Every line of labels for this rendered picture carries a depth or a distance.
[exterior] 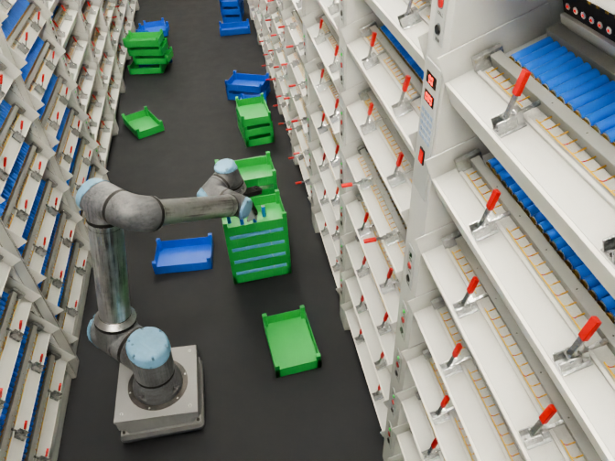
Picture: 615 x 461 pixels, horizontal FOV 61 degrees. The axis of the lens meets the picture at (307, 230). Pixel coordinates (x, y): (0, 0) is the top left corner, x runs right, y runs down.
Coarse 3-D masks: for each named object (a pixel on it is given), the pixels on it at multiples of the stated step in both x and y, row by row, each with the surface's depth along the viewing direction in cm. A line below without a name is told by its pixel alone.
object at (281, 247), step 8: (288, 240) 258; (256, 248) 257; (264, 248) 258; (272, 248) 259; (280, 248) 260; (288, 248) 262; (232, 256) 257; (240, 256) 258; (248, 256) 259; (256, 256) 260
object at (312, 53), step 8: (304, 0) 215; (312, 0) 214; (304, 8) 218; (312, 8) 216; (304, 24) 224; (304, 48) 234; (312, 48) 227; (304, 56) 238; (312, 56) 229; (312, 88) 239; (312, 96) 241; (312, 128) 252; (312, 136) 255; (312, 160) 264; (312, 168) 267; (312, 184) 276; (312, 216) 296
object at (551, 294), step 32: (448, 160) 101; (480, 160) 97; (448, 192) 99; (480, 192) 94; (512, 192) 91; (480, 224) 88; (512, 224) 88; (544, 224) 83; (480, 256) 86; (512, 256) 84; (544, 256) 79; (576, 256) 77; (512, 288) 80; (544, 288) 77; (576, 288) 73; (544, 320) 75; (576, 320) 73; (608, 320) 69; (544, 352) 72; (576, 352) 67; (608, 352) 68; (576, 384) 67; (608, 384) 66; (576, 416) 68; (608, 416) 64; (608, 448) 61
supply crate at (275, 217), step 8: (256, 200) 263; (264, 200) 264; (272, 200) 265; (280, 200) 259; (256, 208) 263; (272, 208) 263; (280, 208) 262; (272, 216) 258; (280, 216) 257; (224, 224) 243; (232, 224) 254; (240, 224) 254; (248, 224) 246; (256, 224) 247; (264, 224) 248; (272, 224) 249; (280, 224) 250; (224, 232) 246; (232, 232) 247; (240, 232) 248; (248, 232) 249
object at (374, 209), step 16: (352, 144) 178; (352, 160) 180; (368, 176) 171; (368, 192) 165; (368, 208) 161; (384, 208) 158; (384, 224) 153; (400, 240) 147; (400, 256) 143; (400, 272) 133
